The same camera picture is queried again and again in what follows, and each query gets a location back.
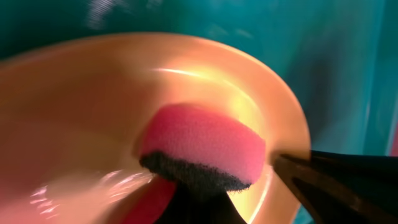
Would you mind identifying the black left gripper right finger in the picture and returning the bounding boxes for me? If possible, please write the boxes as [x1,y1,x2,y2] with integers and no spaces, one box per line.
[272,151,397,224]

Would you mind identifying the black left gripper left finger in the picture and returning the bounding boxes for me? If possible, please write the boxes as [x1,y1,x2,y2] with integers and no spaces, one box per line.
[155,184,246,224]

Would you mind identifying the teal plastic tray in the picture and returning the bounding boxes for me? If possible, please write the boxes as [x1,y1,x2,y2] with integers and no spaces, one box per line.
[1,0,397,156]

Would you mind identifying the green orange sponge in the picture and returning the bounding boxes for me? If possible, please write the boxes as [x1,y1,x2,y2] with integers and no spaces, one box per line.
[121,103,267,224]

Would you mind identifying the yellow plate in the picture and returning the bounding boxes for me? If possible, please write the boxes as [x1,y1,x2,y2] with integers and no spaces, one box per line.
[1,33,311,223]

